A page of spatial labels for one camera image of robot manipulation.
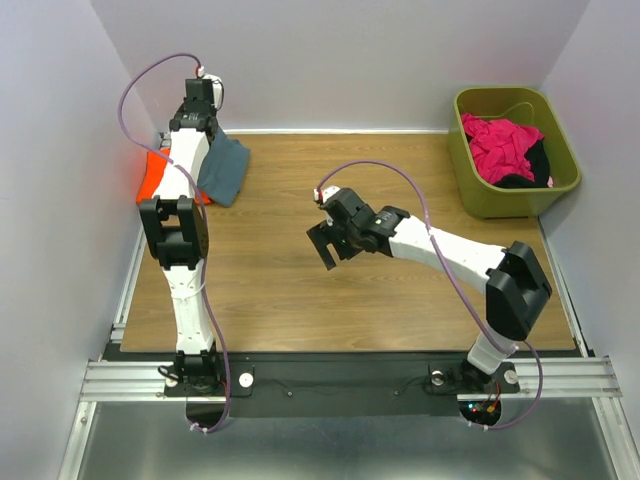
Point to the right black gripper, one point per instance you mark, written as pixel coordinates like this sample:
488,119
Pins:
322,234

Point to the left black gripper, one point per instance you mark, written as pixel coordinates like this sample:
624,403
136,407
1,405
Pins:
213,109

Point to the blue-grey t-shirt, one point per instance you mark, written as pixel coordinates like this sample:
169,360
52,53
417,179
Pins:
224,169

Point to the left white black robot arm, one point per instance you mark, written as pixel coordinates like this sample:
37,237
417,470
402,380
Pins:
177,236

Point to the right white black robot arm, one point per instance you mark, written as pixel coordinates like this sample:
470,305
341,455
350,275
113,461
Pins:
511,279

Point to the folded orange t-shirt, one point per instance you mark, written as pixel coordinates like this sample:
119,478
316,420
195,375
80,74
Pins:
152,175

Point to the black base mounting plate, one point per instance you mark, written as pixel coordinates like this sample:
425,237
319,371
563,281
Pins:
281,385

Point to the crumpled pink t-shirt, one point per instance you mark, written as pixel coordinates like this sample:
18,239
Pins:
499,147

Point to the crumpled black t-shirt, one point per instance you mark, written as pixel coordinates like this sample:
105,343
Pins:
539,167

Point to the olive green plastic bin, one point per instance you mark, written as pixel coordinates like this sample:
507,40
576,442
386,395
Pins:
523,106

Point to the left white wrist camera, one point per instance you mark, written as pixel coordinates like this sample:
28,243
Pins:
217,86

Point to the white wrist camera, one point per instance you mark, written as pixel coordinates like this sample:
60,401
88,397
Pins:
322,195
217,86

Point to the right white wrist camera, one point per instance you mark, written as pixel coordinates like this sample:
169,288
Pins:
322,195

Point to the aluminium extrusion rail frame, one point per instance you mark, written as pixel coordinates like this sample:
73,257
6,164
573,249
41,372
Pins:
272,294

